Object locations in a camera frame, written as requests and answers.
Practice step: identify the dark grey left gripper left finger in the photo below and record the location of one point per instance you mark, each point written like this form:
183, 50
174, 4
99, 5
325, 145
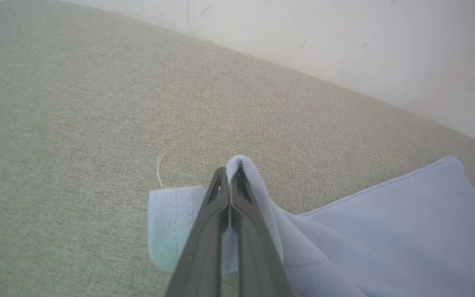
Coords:
204, 247

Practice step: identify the beige fabric sofa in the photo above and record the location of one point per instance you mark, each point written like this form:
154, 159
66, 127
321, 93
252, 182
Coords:
97, 144

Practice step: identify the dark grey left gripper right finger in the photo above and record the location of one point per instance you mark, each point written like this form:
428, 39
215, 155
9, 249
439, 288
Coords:
258, 247

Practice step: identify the light blue polo shirt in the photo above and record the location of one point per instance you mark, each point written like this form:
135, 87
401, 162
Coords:
365, 235

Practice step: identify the loose white thread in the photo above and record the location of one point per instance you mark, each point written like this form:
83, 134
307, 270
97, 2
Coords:
159, 169

